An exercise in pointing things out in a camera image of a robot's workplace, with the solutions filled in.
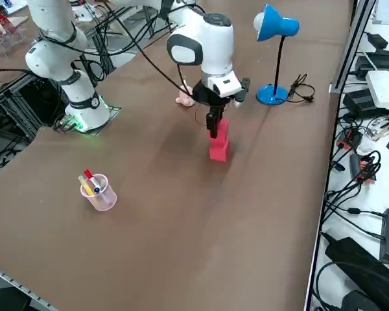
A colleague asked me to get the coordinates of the pink plush toy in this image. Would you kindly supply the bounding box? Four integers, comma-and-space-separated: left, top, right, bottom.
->
176, 84, 196, 107

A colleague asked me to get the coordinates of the black lamp power cable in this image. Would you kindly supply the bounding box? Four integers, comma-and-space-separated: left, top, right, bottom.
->
287, 73, 316, 104

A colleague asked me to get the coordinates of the red cube block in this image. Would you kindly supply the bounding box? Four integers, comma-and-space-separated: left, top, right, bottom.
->
209, 137, 232, 163

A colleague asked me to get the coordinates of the clear plastic cup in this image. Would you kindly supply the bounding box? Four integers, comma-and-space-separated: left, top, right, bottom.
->
80, 174, 118, 213

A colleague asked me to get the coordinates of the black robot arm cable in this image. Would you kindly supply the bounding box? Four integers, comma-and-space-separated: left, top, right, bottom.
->
93, 0, 202, 126

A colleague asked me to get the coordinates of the yellow marker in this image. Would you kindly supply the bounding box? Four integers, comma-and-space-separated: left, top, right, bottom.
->
78, 174, 93, 197

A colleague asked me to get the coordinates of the tall red block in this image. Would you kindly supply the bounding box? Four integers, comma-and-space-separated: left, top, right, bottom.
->
209, 118, 230, 144

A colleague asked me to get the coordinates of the aluminium frame rail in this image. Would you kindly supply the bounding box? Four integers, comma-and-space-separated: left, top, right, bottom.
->
329, 0, 377, 95

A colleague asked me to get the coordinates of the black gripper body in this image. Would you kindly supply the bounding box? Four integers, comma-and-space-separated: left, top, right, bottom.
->
192, 80, 236, 109

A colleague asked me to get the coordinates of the red capped marker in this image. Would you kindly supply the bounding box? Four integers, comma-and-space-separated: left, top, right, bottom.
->
83, 168, 97, 189

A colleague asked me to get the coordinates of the blue desk lamp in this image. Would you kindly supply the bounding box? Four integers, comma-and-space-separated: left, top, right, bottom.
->
253, 3, 301, 106

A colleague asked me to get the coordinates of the orange and black plug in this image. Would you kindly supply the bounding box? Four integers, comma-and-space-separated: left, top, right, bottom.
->
349, 153, 377, 185

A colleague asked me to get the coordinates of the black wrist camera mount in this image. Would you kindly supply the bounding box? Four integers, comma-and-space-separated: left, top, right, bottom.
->
234, 76, 251, 104

